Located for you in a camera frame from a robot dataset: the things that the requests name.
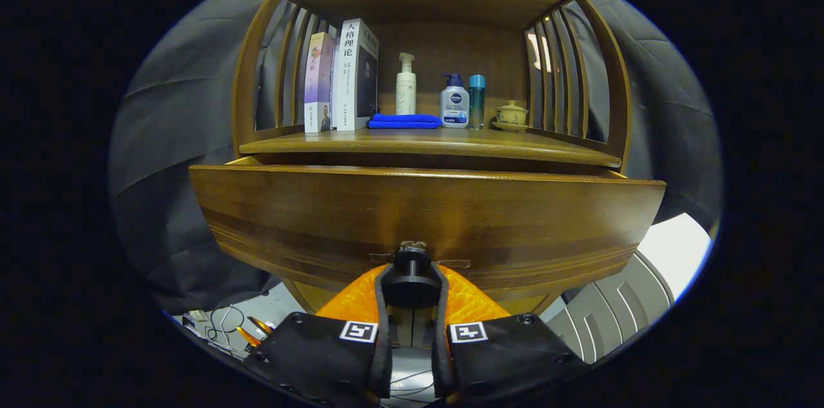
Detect white pump bottle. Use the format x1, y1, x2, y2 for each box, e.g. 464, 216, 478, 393
395, 52, 417, 116

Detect blue folded cloth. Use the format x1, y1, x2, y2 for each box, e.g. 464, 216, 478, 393
367, 113, 443, 130

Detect purple book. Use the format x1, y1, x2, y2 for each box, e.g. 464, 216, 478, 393
304, 32, 335, 134

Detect white board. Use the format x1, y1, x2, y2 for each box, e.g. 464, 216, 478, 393
637, 212, 714, 302

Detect white book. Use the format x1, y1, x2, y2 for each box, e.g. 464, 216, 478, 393
332, 18, 380, 132

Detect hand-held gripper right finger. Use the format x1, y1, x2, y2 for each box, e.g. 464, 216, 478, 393
430, 263, 590, 405

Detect grey metal frame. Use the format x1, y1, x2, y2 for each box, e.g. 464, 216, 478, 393
544, 250, 675, 365

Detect brown wooden cabinet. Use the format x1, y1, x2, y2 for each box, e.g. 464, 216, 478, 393
232, 0, 633, 351

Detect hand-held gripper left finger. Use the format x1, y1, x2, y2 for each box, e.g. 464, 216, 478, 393
241, 263, 395, 407

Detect beige lidded teacup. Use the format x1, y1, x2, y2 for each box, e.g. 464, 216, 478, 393
491, 100, 530, 133

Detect black cables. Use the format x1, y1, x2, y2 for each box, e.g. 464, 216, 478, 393
183, 305, 271, 357

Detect white bottle with blue cap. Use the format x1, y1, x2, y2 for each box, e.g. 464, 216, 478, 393
440, 73, 470, 129

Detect brown wooden countertop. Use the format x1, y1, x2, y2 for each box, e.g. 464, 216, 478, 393
239, 126, 622, 169

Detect teal bottle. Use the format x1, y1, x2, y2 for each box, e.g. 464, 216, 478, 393
468, 75, 486, 131

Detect brown wooden drawer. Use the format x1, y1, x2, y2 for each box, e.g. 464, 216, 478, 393
188, 157, 667, 315

